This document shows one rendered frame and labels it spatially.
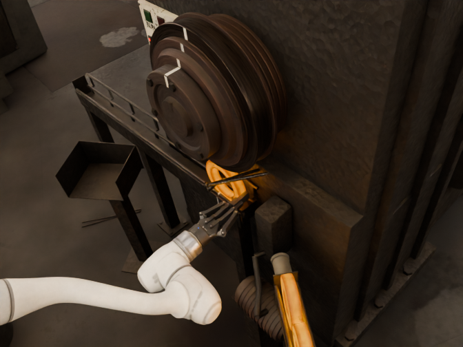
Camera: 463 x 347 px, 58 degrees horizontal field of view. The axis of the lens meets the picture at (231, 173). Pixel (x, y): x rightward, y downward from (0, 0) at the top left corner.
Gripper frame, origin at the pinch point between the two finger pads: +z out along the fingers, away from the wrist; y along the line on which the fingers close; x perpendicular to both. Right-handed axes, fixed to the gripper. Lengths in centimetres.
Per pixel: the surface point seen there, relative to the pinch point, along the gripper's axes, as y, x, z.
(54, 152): -174, -72, -28
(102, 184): -58, -12, -28
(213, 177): -15.8, -0.9, 1.0
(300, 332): 45, 7, -21
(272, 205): 12.7, 5.3, 3.3
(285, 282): 33.1, 4.8, -12.8
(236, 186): -1.9, 4.9, 1.1
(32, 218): -130, -69, -63
